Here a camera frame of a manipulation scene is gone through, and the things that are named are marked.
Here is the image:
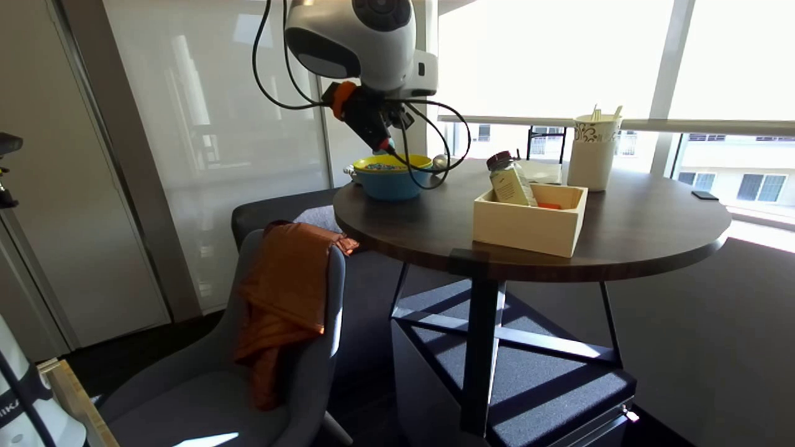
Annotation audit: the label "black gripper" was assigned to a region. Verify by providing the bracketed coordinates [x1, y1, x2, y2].
[333, 85, 415, 159]

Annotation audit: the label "yellow plate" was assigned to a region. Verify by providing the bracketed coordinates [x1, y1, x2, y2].
[351, 152, 436, 177]

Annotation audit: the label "blue bowl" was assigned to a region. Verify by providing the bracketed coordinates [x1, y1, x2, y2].
[353, 164, 436, 203]

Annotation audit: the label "glass spice jar dark cap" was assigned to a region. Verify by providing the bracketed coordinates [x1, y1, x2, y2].
[485, 149, 538, 209]

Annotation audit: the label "dark grey fabric sofa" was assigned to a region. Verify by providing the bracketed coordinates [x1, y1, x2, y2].
[230, 187, 342, 250]

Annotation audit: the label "cream wooden box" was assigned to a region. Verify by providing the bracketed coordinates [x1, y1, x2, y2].
[470, 181, 590, 260]

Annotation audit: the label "orange jacket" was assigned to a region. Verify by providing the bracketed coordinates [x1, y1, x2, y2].
[233, 221, 359, 413]

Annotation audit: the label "white printed paper carton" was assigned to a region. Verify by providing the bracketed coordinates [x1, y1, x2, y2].
[566, 104, 625, 194]

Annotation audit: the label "round dark wooden table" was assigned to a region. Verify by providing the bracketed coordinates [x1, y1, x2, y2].
[333, 156, 735, 443]

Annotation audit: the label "grey shell chair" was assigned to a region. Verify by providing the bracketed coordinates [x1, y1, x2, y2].
[97, 221, 351, 447]

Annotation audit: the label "light wooden plank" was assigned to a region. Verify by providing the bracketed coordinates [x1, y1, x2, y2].
[34, 354, 120, 447]

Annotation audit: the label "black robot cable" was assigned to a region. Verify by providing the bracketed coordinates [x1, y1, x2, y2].
[387, 96, 474, 194]
[251, 0, 331, 113]

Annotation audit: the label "black tripod mount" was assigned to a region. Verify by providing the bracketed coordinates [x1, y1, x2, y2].
[0, 132, 24, 212]

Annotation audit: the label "white bag black straps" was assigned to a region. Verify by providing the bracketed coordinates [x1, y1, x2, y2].
[0, 317, 68, 447]

